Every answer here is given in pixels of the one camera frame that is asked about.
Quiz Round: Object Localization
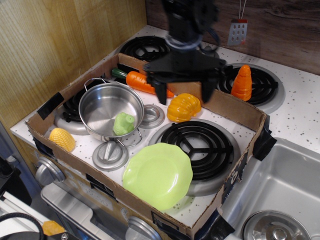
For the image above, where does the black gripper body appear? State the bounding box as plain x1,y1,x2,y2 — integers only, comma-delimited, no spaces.
143,49,226,84

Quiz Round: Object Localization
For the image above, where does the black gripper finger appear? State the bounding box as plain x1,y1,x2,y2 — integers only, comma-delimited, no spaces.
201,77,220,103
152,80,167,105

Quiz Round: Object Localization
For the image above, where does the green toy broccoli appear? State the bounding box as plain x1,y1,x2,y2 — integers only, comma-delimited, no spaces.
113,112,135,136

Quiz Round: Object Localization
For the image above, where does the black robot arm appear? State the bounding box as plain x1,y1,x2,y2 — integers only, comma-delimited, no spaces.
143,0,226,105

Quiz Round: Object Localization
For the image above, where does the small steel pan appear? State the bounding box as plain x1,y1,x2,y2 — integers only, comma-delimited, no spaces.
78,77,145,148

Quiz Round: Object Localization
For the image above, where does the silver stove knob back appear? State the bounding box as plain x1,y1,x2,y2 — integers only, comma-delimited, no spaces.
198,43,220,59

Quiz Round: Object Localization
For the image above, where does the silver stove knob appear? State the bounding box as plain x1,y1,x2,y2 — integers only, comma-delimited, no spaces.
198,43,220,59
92,141,129,172
140,104,165,129

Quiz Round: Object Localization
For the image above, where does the orange toy carrot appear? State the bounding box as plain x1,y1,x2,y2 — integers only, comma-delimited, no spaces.
111,67,175,98

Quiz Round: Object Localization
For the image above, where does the orange toy pumpkin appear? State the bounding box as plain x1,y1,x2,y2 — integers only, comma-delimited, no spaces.
166,93,202,123

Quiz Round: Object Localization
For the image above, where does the silver stove knob middle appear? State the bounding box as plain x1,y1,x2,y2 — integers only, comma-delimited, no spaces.
140,104,165,129

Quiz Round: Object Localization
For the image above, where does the orange swirl cone toy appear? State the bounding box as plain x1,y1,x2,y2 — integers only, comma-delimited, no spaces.
231,64,253,101

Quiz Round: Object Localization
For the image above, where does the back left black burner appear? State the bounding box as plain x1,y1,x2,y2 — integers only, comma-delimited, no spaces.
116,36,172,65

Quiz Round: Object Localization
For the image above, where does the black burner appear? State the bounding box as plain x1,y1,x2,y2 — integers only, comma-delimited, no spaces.
149,119,241,197
214,63,286,115
54,88,89,136
116,36,172,65

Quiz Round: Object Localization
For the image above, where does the hanging metal spatula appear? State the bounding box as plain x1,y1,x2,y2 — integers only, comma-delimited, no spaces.
227,0,248,46

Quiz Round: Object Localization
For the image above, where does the back right black burner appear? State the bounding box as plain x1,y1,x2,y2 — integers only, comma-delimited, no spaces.
214,63,286,115

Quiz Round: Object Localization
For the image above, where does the front right black burner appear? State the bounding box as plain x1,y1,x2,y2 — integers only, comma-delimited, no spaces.
149,119,241,197

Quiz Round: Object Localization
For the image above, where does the silver stove knob front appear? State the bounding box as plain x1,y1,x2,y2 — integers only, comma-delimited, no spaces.
92,141,129,172

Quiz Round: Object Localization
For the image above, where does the light green plastic plate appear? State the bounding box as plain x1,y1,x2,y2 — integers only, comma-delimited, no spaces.
122,142,193,211

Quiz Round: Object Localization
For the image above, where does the front left black burner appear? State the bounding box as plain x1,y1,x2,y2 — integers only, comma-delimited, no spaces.
54,88,89,136

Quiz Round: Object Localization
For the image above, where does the yellow toy corn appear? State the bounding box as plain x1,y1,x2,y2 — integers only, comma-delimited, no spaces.
49,127,76,152

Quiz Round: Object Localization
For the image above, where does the silver sink basin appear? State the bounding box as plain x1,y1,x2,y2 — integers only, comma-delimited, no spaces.
222,138,320,240

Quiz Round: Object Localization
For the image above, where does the cardboard fence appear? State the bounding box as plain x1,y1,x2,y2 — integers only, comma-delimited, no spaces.
26,53,270,240

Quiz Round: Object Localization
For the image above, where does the oven front knob left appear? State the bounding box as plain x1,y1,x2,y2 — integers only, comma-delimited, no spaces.
35,156,66,186

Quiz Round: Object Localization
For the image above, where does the oven knob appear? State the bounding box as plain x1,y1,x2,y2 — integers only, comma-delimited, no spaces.
35,156,66,186
125,216,162,240

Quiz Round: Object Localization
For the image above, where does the oven front knob right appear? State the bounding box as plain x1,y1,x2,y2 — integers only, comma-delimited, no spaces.
125,216,162,240

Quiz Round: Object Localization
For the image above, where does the sink drain strainer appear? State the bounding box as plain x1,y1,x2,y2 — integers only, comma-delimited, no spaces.
241,210,311,240

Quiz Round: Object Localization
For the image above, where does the yellow toy bottom left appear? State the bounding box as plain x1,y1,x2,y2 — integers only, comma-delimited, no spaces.
42,220,66,236

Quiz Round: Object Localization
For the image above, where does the oven door handle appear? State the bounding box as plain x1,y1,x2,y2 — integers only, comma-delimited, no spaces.
41,183,127,240

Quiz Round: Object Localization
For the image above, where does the black cable bottom left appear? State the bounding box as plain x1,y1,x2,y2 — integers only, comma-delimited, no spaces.
0,212,45,240

